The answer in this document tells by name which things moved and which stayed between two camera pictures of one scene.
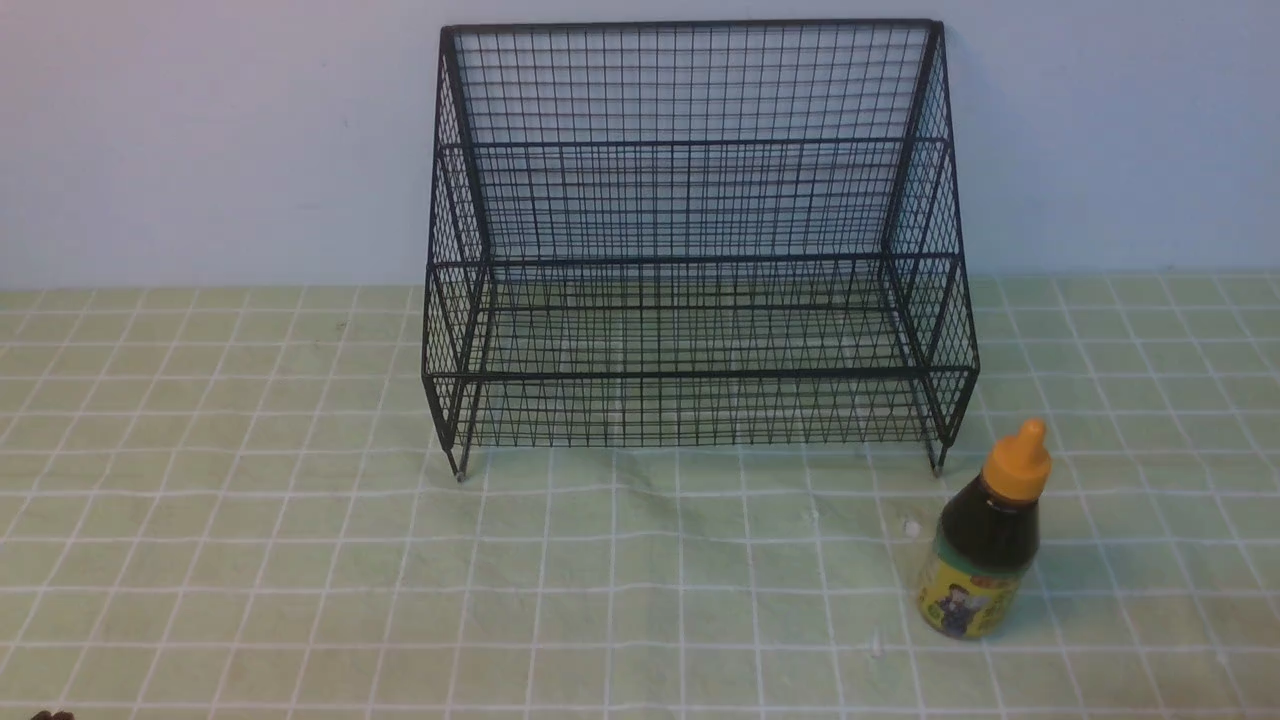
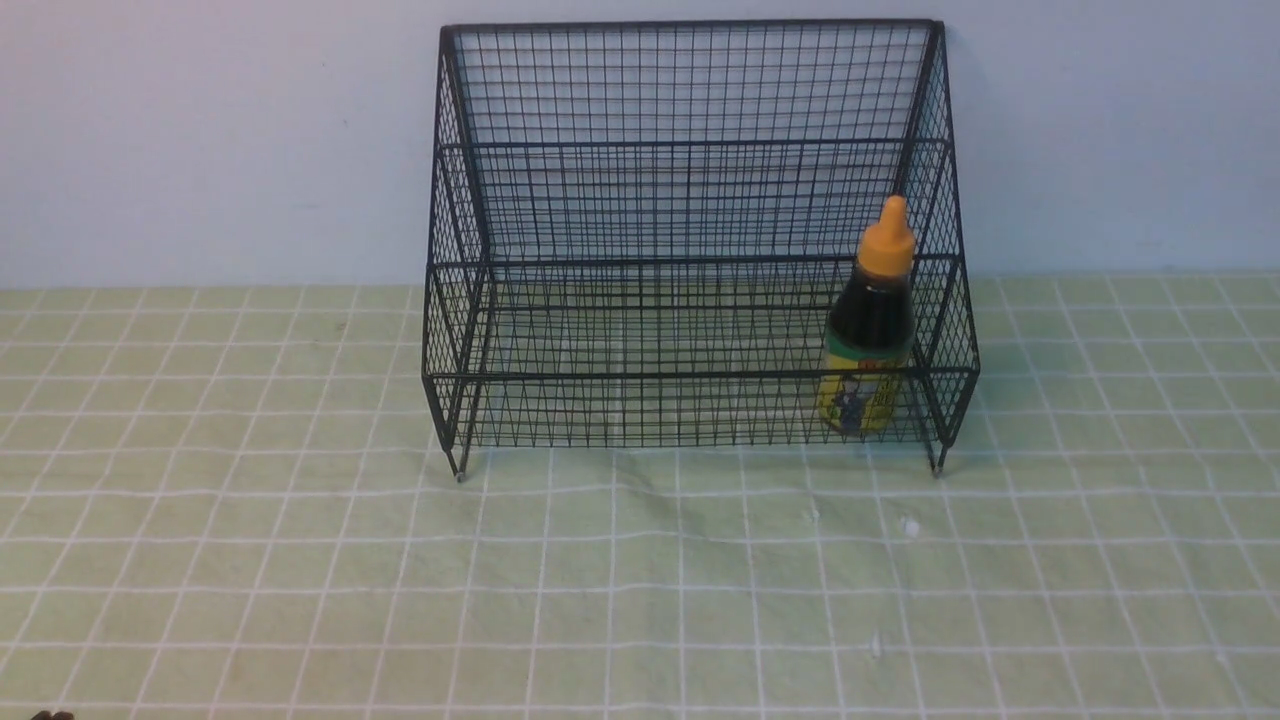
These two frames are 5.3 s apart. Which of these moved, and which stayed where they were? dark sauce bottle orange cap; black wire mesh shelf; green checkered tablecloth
Moved: dark sauce bottle orange cap
Stayed: black wire mesh shelf; green checkered tablecloth
